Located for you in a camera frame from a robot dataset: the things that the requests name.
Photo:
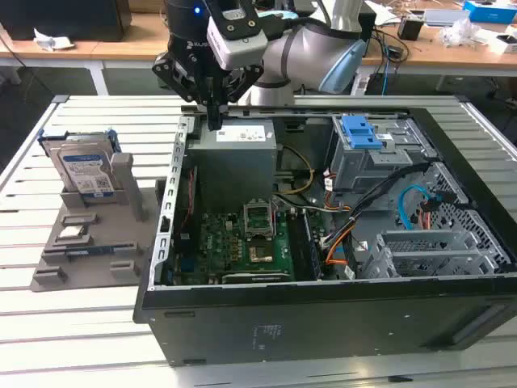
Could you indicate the CPU socket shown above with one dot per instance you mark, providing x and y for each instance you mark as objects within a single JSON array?
[{"x": 261, "y": 252}]

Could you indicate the black RAM slots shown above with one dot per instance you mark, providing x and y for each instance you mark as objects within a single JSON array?
[{"x": 305, "y": 246}]

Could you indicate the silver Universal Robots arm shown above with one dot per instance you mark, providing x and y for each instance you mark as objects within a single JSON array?
[{"x": 307, "y": 44}]

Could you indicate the black open PC case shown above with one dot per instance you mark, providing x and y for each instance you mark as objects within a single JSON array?
[{"x": 307, "y": 323}]

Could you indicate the crumpled white paper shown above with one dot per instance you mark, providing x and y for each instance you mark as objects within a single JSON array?
[{"x": 50, "y": 40}]

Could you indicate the wooden desk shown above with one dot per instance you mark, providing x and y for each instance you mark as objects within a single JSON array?
[{"x": 133, "y": 50}]

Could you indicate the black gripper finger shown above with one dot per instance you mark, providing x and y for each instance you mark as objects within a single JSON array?
[
  {"x": 242, "y": 81},
  {"x": 177, "y": 77}
]

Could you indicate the grey parts rack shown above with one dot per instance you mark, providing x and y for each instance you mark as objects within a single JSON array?
[{"x": 105, "y": 226}]

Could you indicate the grey metal disk bay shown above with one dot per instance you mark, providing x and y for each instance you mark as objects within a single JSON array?
[{"x": 363, "y": 169}]

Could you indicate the clear plastic bag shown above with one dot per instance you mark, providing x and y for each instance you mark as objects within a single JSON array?
[{"x": 458, "y": 32}]

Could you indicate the white cardboard box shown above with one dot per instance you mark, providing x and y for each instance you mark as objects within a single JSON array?
[{"x": 497, "y": 43}]

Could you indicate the grey power supply unit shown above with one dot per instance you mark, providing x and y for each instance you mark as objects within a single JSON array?
[{"x": 230, "y": 161}]

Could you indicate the black speaker box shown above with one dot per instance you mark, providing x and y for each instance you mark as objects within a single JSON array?
[{"x": 367, "y": 24}]

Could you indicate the blue cardboard box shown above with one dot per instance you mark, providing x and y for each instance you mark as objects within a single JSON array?
[{"x": 490, "y": 10}]

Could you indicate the silver CPU chip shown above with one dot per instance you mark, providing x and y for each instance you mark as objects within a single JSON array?
[{"x": 72, "y": 231}]

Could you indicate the large black computer tower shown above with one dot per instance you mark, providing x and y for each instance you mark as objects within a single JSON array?
[{"x": 60, "y": 18}]

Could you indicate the small black box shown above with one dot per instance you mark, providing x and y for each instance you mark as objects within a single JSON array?
[{"x": 410, "y": 29}]

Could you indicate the green motherboard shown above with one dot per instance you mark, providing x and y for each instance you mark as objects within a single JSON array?
[{"x": 218, "y": 242}]

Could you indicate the grey flat tablet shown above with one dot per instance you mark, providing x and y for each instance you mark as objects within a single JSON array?
[{"x": 446, "y": 17}]

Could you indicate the blue disk bay latch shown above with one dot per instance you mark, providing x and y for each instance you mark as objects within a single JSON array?
[{"x": 359, "y": 135}]

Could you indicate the hard disk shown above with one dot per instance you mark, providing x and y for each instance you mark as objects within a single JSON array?
[{"x": 85, "y": 169}]

